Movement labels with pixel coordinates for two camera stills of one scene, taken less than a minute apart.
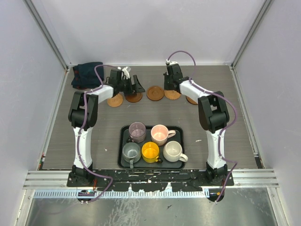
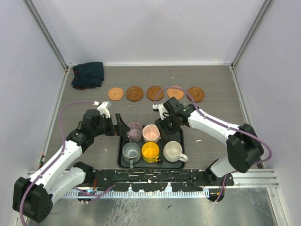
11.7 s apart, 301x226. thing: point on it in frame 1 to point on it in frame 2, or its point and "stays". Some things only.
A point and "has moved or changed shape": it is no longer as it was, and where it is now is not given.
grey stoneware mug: x=131 y=153 stays
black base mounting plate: x=151 y=180 stays
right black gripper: x=166 y=86 to x=162 y=123
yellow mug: x=150 y=151 stays
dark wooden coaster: x=154 y=93 stays
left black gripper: x=136 y=86 to x=122 y=127
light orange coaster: x=116 y=101 has moved or changed shape
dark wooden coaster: x=134 y=98 stays
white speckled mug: x=172 y=152 stays
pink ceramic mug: x=160 y=134 has moved or changed shape
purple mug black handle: x=137 y=131 has moved or changed shape
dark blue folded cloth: x=84 y=76 stays
